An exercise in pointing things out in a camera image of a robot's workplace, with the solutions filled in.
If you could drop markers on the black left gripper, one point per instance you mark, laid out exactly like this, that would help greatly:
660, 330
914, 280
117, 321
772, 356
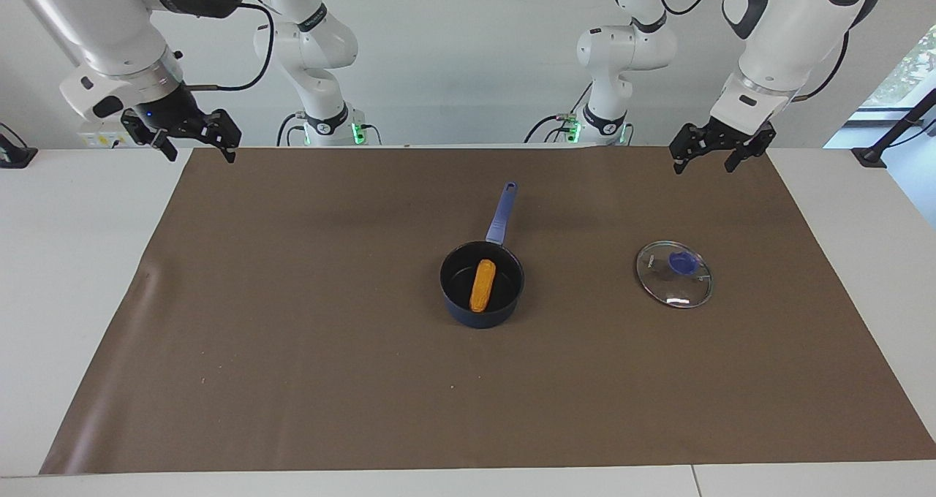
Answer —
727, 133

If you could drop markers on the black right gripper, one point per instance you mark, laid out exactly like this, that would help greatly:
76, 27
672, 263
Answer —
175, 117

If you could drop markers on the glass lid purple knob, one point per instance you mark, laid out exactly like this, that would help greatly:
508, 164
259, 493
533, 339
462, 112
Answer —
673, 289

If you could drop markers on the yellow corn cob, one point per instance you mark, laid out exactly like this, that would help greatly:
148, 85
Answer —
482, 285

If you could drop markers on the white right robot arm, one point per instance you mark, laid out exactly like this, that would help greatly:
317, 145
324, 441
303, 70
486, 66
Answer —
95, 22

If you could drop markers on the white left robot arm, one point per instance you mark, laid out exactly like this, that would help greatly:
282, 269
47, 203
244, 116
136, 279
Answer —
790, 29

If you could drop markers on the white power socket box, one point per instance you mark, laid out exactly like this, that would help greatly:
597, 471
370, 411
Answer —
102, 139

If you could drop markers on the black slanted stand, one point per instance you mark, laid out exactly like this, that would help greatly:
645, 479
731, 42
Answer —
896, 128

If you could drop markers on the window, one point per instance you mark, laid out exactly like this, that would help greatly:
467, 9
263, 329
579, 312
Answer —
907, 73

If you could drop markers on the brown table mat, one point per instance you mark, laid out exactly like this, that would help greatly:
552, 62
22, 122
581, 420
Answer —
292, 380

